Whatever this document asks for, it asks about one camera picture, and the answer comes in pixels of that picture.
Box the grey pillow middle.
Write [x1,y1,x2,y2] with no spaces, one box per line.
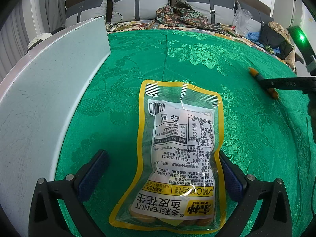
[111,0,169,24]

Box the grey curtain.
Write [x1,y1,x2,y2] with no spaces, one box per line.
[1,0,66,80]

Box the white cardboard box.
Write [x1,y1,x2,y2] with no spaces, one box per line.
[1,17,110,236]

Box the grey pillow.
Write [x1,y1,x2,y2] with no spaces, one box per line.
[65,0,108,28]
[111,0,169,24]
[183,0,235,25]

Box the black bag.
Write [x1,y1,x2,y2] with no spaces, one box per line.
[259,24,292,59]

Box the clear plastic bag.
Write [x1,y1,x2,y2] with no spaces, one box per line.
[233,9,253,36]

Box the yellow peanut snack bag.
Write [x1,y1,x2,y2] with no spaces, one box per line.
[109,80,226,234]

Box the grey pillow right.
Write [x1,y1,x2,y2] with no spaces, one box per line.
[183,0,235,25]

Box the dark floral cloth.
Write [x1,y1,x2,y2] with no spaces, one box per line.
[156,0,222,32]

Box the grey pillow left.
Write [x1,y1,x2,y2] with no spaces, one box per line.
[65,0,108,28]

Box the orange sausage stick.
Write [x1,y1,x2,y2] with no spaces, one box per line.
[249,67,279,99]

